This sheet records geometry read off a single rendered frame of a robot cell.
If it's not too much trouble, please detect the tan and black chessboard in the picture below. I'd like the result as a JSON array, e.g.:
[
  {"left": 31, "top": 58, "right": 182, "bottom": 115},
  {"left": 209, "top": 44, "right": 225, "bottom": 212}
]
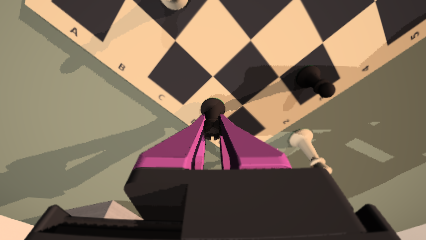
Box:
[{"left": 25, "top": 0, "right": 426, "bottom": 141}]

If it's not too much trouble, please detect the black rook chess piece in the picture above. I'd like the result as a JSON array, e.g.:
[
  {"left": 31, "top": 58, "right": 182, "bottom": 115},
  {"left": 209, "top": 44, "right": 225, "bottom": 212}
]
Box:
[{"left": 201, "top": 98, "right": 225, "bottom": 141}]

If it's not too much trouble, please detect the black pawn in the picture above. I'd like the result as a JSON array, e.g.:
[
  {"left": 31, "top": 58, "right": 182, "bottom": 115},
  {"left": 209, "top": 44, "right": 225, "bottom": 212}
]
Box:
[{"left": 296, "top": 65, "right": 336, "bottom": 98}]

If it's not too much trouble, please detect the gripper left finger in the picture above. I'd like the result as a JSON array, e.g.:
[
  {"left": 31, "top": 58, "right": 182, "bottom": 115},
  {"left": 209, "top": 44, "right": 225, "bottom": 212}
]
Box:
[{"left": 132, "top": 114, "right": 206, "bottom": 170}]

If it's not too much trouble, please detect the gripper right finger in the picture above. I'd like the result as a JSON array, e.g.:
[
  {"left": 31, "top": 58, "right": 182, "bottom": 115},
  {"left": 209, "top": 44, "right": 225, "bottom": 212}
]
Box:
[{"left": 220, "top": 114, "right": 292, "bottom": 169}]

